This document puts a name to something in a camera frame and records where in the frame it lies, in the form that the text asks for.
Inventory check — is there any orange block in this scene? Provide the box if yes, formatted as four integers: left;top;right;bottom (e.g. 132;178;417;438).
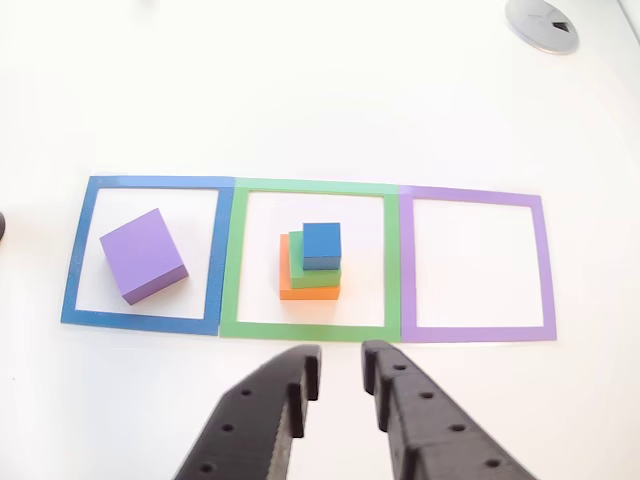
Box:
278;233;343;302

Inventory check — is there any green block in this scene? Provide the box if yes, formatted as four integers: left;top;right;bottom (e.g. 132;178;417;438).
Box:
288;229;343;290

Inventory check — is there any purple block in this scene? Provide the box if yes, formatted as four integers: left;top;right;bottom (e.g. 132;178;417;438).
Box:
98;208;190;307

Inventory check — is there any small blue cube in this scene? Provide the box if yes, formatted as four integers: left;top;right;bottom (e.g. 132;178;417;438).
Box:
302;222;343;272

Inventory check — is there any green square frame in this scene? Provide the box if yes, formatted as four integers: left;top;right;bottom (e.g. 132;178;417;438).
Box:
218;177;403;344

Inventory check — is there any purple square frame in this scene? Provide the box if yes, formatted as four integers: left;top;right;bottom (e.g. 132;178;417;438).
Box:
398;184;559;345

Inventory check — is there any blue square frame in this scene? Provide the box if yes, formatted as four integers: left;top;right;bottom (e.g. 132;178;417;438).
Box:
60;174;236;337

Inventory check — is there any round silver cable grommet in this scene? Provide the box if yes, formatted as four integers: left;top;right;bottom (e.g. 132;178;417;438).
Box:
504;0;580;55

